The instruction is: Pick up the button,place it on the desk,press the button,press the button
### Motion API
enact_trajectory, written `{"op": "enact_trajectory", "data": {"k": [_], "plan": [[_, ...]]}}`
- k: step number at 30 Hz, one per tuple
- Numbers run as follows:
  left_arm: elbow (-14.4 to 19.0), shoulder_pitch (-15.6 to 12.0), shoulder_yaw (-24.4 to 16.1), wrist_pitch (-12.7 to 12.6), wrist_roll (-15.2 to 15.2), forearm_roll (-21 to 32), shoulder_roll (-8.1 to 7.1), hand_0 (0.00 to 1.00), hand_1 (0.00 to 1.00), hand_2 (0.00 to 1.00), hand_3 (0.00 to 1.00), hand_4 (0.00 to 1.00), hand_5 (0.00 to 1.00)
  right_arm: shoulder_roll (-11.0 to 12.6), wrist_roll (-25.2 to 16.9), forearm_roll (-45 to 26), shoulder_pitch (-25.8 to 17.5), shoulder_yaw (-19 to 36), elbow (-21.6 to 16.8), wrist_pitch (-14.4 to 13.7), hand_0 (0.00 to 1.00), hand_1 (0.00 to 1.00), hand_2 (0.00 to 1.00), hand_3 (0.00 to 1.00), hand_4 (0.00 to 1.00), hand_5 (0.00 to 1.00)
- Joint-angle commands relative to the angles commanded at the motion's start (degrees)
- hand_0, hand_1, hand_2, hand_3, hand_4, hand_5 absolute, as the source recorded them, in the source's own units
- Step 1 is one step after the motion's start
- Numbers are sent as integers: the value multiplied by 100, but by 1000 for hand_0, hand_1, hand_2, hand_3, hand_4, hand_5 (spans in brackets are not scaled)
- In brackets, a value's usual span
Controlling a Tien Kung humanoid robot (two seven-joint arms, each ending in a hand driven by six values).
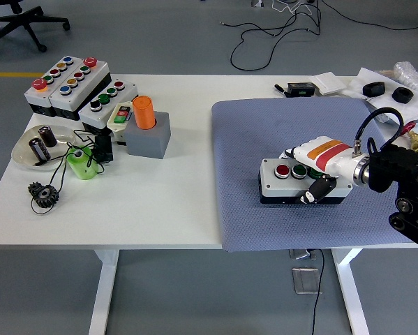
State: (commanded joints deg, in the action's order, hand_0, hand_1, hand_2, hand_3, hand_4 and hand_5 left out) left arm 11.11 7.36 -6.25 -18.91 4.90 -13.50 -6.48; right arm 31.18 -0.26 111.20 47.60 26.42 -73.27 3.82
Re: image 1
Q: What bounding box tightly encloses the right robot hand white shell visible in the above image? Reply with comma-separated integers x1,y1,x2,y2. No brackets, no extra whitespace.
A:
283,135,361,205

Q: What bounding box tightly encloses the five-button box with emergency stop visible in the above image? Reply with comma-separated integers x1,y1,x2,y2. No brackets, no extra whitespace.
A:
23,56,79,118
47,57,112,122

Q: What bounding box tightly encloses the blue-grey textured mat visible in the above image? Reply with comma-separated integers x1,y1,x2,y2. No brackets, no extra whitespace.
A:
211,96,418,253

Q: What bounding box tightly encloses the black device with green label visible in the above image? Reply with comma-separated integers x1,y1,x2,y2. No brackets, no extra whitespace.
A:
286,82,316,98

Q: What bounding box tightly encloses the white foam sheet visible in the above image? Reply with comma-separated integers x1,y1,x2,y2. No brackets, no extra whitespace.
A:
341,66,418,126

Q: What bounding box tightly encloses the open metal floor socket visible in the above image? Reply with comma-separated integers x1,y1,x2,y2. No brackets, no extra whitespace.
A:
288,248,318,262

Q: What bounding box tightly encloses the bubble wrap roll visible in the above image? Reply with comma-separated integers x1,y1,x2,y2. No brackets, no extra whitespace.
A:
392,61,418,97

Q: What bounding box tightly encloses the metal floor socket plate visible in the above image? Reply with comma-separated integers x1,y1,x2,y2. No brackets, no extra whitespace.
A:
291,267,323,295

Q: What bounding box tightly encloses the white table leg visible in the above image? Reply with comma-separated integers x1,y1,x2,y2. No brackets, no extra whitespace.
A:
330,248,370,335
88,249,121,335

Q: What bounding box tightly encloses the grey block with hole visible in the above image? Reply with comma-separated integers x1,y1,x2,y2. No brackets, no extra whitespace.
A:
124,111,171,160

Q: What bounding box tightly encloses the orange cylinder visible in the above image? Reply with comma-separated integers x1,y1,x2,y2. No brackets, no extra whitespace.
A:
131,96,156,130

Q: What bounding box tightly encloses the small black adapter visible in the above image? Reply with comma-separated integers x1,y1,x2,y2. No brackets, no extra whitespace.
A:
93,134,114,164

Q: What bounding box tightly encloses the green translucent cylinder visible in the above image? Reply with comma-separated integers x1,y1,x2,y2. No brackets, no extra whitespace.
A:
66,146,100,181

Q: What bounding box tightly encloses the black capacitor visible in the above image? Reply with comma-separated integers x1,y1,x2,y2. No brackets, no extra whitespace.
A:
28,138,52,162
37,126,58,148

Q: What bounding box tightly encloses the black metal gear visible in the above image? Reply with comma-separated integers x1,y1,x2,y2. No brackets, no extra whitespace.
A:
27,181,61,209

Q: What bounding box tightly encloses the white shallow dish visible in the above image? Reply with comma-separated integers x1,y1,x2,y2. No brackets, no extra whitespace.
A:
11,124,77,172

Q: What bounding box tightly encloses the black office chair base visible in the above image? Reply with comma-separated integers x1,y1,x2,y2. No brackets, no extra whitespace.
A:
0,0,71,56

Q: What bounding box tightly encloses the white switch plate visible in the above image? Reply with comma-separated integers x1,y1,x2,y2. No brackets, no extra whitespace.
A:
308,71,348,96

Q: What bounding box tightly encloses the black rubber ring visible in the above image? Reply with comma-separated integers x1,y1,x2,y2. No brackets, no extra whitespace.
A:
391,87,414,104
361,81,387,98

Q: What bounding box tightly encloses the long black floor cable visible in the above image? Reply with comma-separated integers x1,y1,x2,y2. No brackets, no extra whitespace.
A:
315,0,418,31

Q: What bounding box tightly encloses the black cable under table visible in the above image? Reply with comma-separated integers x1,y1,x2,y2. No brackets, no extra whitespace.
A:
309,248,325,335

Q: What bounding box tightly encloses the black looped floor cable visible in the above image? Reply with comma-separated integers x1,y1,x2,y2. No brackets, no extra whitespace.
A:
219,6,323,70

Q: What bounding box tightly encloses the white floor cable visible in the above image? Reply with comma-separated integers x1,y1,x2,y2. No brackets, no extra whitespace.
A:
271,0,314,17

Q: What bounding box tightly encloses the cream red-green switch box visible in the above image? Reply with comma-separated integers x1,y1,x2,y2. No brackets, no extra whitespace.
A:
106,101,135,147

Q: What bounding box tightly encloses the thin black cord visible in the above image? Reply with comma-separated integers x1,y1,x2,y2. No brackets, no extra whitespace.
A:
29,129,107,216

